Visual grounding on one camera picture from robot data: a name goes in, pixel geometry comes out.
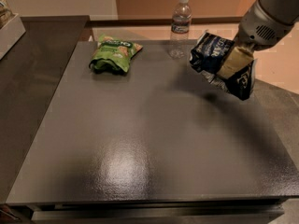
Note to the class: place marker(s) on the white box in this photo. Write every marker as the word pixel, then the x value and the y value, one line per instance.
pixel 10 34

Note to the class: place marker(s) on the green snack bag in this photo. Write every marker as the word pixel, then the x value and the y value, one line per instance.
pixel 113 55

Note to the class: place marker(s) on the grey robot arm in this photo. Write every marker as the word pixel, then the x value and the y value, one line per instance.
pixel 286 11

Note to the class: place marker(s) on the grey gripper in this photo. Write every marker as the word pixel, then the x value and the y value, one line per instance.
pixel 257 30

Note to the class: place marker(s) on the packaged items in box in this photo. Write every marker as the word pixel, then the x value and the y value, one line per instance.
pixel 5 13

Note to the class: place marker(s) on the clear plastic water bottle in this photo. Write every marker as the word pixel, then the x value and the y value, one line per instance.
pixel 180 27

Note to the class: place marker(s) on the blue chip bag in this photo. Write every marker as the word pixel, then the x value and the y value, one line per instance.
pixel 206 58

